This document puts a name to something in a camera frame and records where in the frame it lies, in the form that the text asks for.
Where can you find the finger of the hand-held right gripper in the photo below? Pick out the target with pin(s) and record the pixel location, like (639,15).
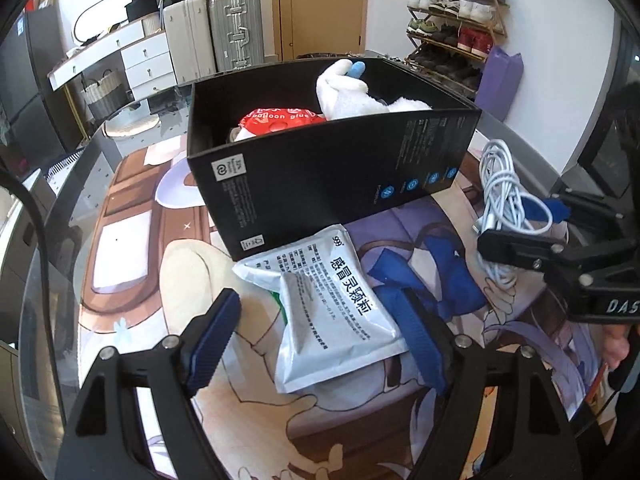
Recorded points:
(520,247)
(575,207)

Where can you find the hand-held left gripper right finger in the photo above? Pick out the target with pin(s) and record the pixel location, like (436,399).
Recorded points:
(422,340)

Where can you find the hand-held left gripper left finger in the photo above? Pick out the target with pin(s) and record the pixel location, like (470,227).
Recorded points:
(212,342)

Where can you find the silver medicine packet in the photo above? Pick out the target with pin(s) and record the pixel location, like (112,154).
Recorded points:
(315,340)
(320,247)

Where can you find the black cardboard box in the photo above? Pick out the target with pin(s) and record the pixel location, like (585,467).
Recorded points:
(330,170)

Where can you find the red white glue packet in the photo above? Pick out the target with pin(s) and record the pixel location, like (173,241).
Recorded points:
(277,122)

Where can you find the white plush toy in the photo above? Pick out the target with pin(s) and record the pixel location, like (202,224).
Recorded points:
(350,92)

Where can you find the person's right hand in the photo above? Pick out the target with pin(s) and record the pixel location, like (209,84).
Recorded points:
(616,345)

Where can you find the printed cartoon table mat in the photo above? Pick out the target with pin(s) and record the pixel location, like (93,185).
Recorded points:
(210,280)

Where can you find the purple bag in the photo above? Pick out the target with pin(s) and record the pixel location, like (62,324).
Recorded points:
(500,85)

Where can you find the wooden shoe rack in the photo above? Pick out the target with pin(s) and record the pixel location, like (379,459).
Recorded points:
(495,22)

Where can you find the grey side cabinet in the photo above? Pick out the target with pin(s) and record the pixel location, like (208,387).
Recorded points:
(20,230)

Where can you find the round beige stool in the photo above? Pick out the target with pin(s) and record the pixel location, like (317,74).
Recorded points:
(131,124)

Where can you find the grey white woven basket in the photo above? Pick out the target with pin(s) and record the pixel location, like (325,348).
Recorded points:
(106,95)

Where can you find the row of floor shoes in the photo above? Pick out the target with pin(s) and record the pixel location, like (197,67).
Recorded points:
(325,55)

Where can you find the white dresser with drawers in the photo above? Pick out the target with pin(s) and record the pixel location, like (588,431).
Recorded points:
(145,60)

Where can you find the white suitcase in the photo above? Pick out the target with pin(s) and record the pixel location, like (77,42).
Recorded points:
(189,40)

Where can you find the black refrigerator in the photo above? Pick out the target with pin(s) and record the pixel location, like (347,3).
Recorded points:
(30,90)

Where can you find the tan wooden door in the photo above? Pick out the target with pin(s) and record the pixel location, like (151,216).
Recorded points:
(322,5)

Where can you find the silver suitcase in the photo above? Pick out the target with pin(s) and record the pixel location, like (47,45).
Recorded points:
(236,30)

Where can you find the oval mirror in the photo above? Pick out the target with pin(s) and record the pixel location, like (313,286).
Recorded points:
(102,15)

